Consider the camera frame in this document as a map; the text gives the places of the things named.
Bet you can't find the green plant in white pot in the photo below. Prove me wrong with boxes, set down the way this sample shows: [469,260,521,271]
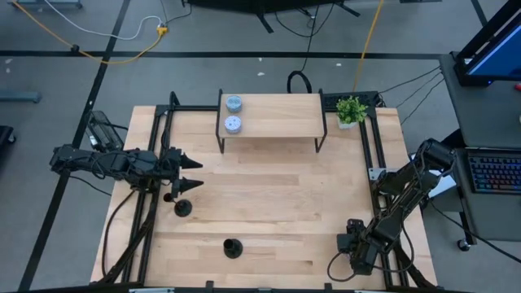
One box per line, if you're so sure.
[335,95,370,131]

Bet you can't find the computer monitor with blue screen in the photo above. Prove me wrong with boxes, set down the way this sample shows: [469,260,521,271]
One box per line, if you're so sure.
[453,0,521,87]

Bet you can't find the backlit keyboard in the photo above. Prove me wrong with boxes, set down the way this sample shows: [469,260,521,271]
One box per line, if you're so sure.
[466,154,521,195]

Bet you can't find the grey floor base bar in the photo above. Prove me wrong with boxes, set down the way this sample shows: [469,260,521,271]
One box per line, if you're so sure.
[0,90,42,104]

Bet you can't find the white cable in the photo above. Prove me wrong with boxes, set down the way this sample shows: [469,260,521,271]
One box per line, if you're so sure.
[43,0,164,42]

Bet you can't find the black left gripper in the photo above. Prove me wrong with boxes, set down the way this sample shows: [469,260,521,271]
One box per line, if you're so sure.
[156,146,205,201]

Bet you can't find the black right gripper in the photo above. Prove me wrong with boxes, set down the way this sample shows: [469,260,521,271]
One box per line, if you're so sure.
[336,218,380,277]

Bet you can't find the black box device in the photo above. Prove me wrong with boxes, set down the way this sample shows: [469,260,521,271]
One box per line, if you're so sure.
[85,109,125,153]

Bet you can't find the computer desk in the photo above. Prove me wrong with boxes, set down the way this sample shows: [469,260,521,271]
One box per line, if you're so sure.
[438,52,521,252]

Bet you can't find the black stand feet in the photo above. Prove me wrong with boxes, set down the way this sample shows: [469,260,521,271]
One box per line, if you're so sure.
[182,0,361,34]

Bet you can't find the wooden shelf with black legs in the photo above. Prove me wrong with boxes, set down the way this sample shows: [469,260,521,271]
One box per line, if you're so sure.
[215,88,328,155]

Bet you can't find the black power strip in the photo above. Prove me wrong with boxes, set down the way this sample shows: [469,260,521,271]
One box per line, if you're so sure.
[321,90,383,109]

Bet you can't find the blue-grey candle tin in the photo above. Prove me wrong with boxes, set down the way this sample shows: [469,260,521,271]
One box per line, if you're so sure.
[225,94,243,114]

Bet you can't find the black candlestick holder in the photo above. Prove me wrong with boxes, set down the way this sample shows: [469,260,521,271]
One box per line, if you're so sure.
[163,192,194,218]
[222,238,244,260]

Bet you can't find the white dotted candle tin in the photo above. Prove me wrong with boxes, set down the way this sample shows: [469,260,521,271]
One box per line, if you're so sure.
[224,115,243,135]

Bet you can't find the yellow cable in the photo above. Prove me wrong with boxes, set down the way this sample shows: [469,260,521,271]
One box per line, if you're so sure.
[351,0,386,93]
[11,0,169,65]

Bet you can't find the black coiled cable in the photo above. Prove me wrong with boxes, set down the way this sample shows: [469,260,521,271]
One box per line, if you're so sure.
[286,69,313,95]

